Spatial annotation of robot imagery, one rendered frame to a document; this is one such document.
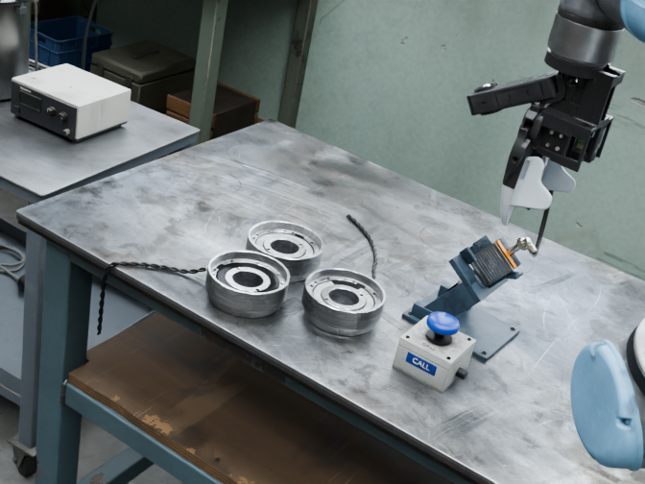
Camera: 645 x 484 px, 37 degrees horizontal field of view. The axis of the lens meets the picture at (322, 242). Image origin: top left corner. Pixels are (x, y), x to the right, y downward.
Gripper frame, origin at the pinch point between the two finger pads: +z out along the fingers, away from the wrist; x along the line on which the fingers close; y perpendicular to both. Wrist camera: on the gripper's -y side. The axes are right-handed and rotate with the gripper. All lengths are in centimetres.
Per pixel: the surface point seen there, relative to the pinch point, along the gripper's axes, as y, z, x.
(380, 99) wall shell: -101, 54, 144
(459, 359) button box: 3.7, 14.8, -13.4
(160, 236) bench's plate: -42.0, 18.6, -16.4
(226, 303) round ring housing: -23.3, 16.6, -24.1
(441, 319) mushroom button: 0.1, 11.1, -13.0
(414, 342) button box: -1.4, 14.1, -15.7
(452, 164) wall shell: -72, 65, 145
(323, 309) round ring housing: -13.5, 15.1, -17.4
